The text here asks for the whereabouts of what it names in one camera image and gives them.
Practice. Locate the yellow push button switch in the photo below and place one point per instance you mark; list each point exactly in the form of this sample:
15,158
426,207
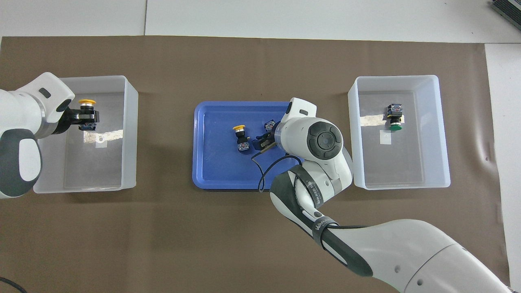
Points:
243,143
87,101

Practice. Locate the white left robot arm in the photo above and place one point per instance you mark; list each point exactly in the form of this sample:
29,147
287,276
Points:
20,114

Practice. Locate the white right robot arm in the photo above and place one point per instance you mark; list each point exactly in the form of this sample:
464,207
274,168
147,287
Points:
386,252

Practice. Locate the small white label sticker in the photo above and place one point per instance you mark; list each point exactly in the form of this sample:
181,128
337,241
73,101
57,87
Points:
100,142
385,137

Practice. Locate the brown paper mat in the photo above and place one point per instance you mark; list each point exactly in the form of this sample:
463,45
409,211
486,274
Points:
163,244

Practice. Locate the blue plastic tray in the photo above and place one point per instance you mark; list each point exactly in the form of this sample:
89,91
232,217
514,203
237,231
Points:
211,175

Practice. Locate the green push button switch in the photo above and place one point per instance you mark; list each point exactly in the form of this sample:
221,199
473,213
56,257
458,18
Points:
269,124
395,110

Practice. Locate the translucent white plastic box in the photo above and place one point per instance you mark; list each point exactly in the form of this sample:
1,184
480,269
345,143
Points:
130,134
441,134

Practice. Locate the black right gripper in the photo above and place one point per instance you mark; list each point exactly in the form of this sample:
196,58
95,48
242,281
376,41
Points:
273,144

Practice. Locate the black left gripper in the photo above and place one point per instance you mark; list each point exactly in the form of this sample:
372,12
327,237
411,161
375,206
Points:
67,120

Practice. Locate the dark grey device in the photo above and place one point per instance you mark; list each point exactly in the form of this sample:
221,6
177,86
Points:
508,10

